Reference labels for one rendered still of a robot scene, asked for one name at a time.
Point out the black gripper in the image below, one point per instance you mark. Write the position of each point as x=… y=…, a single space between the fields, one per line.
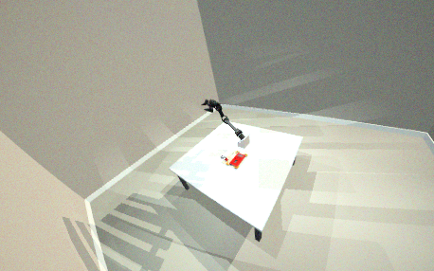
x=210 y=109

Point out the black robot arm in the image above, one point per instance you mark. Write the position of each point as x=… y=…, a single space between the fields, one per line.
x=238 y=132

